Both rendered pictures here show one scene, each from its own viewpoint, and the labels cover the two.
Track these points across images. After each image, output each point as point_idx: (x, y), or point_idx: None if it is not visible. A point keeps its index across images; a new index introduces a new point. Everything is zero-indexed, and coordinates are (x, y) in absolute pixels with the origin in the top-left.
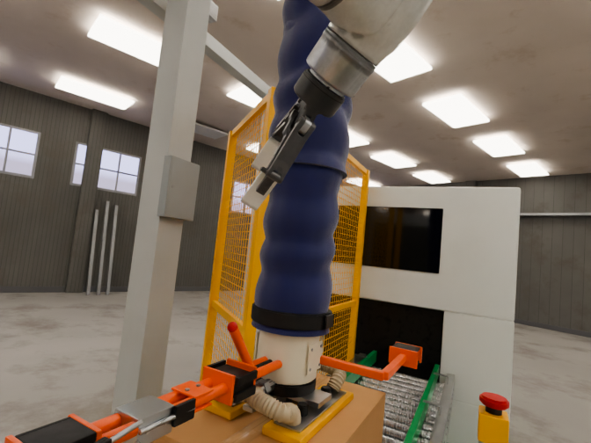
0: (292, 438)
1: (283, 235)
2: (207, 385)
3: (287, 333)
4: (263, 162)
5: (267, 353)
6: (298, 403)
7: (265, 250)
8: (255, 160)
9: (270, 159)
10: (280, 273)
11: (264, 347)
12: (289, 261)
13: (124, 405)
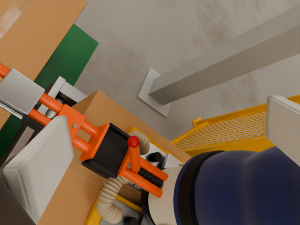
0: (91, 218)
1: (294, 183)
2: (89, 132)
3: (175, 202)
4: (281, 128)
5: (168, 180)
6: (132, 218)
7: (273, 154)
8: (277, 102)
9: (291, 150)
10: (237, 186)
11: (174, 174)
12: (251, 199)
13: (18, 74)
